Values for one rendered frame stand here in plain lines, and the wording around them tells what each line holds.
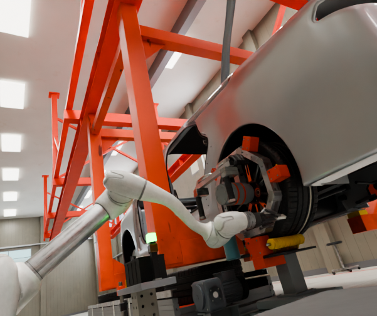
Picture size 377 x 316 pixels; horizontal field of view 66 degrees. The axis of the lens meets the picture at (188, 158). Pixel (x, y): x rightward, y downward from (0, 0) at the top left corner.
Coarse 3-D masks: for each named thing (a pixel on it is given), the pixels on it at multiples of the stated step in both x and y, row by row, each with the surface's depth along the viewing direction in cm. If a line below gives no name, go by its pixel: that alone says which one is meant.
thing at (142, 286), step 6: (174, 276) 134; (144, 282) 127; (150, 282) 128; (156, 282) 129; (162, 282) 130; (168, 282) 131; (174, 282) 133; (126, 288) 145; (132, 288) 136; (138, 288) 129; (144, 288) 126; (150, 288) 127; (120, 294) 154; (126, 294) 153
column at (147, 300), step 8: (152, 288) 146; (136, 296) 142; (144, 296) 143; (152, 296) 144; (136, 304) 142; (144, 304) 141; (152, 304) 148; (136, 312) 141; (144, 312) 139; (152, 312) 141
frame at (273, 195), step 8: (232, 152) 189; (240, 152) 181; (248, 152) 175; (256, 152) 177; (256, 160) 170; (264, 160) 165; (264, 168) 163; (264, 176) 163; (216, 184) 204; (272, 184) 159; (272, 192) 157; (280, 192) 159; (216, 200) 204; (272, 200) 157; (280, 200) 159; (224, 208) 203; (272, 208) 158; (240, 232) 181; (248, 232) 174; (256, 232) 168; (264, 232) 162
